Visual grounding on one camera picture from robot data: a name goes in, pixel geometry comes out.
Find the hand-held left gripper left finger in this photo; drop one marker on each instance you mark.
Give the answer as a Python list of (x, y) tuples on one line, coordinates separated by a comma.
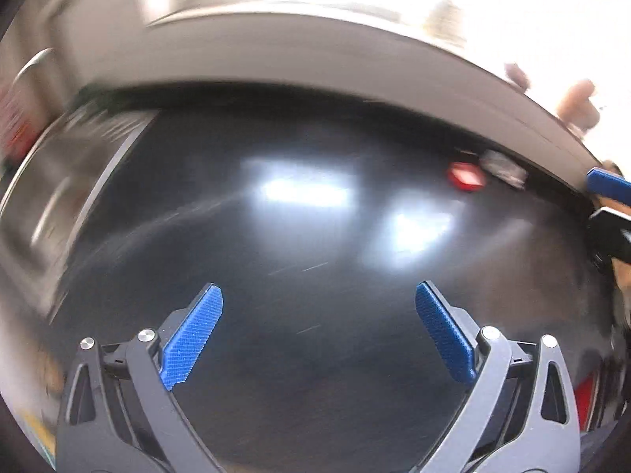
[(192, 340)]

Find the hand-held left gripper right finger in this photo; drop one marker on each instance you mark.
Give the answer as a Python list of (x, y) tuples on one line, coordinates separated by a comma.
[(446, 335)]

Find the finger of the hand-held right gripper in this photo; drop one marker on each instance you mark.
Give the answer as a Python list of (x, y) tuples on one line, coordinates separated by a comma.
[(610, 236), (610, 185)]

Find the silver blister pack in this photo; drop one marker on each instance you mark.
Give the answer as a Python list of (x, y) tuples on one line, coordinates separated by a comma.
[(504, 167)]

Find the red packet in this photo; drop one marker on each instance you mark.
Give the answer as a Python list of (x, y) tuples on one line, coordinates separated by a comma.
[(466, 176)]

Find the terracotta pot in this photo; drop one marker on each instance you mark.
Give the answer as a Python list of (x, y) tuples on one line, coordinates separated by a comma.
[(579, 106)]

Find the red bin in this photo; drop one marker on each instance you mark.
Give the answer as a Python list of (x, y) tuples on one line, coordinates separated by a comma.
[(585, 399)]

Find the steel sink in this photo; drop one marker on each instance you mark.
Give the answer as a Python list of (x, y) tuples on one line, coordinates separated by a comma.
[(64, 197)]

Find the pale glass bottle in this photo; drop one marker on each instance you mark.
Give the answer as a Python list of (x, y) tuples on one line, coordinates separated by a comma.
[(446, 19)]

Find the red soap bottle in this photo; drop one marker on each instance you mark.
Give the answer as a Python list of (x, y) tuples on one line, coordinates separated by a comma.
[(15, 118)]

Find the beige window sill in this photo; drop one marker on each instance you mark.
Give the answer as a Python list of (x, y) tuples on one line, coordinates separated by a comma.
[(345, 59)]

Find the curved metal faucet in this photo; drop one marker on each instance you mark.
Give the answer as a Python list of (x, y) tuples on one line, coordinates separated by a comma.
[(32, 66)]

